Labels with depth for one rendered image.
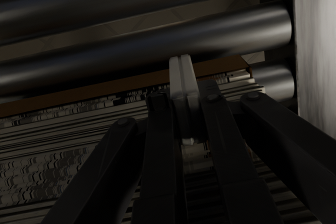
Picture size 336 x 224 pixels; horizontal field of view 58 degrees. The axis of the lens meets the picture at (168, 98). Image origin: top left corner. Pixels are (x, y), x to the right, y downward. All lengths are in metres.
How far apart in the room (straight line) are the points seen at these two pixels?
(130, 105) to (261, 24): 0.15
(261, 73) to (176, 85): 0.19
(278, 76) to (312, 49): 0.04
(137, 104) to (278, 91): 0.16
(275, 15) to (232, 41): 0.05
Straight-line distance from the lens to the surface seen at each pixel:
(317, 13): 0.34
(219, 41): 0.32
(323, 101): 0.38
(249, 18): 0.32
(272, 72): 0.35
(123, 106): 0.27
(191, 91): 0.15
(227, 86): 0.26
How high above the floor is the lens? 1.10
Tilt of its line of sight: 66 degrees down
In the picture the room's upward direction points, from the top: 179 degrees clockwise
